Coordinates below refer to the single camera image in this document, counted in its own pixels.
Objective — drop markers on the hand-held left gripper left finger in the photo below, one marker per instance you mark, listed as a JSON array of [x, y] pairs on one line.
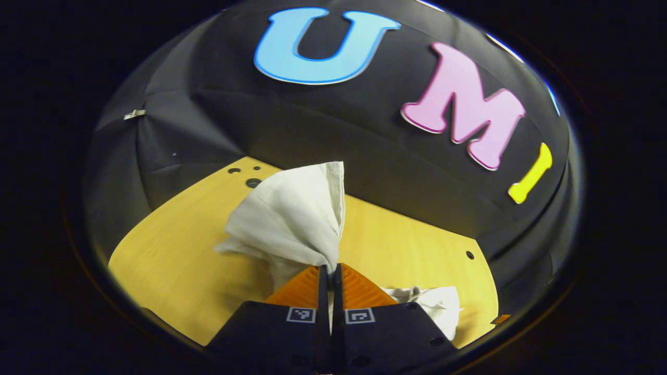
[[276, 336]]

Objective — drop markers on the white jeans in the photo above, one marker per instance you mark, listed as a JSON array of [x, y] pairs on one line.
[[292, 219]]

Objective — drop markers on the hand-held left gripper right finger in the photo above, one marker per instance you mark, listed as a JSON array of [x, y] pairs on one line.
[[385, 338]]

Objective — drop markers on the black backdrop cloth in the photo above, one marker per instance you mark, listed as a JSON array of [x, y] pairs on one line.
[[250, 120]]

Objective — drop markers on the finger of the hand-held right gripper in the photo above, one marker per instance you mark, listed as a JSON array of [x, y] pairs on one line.
[[501, 319]]

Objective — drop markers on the small white clip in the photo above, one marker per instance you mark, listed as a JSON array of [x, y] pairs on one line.
[[134, 114]]

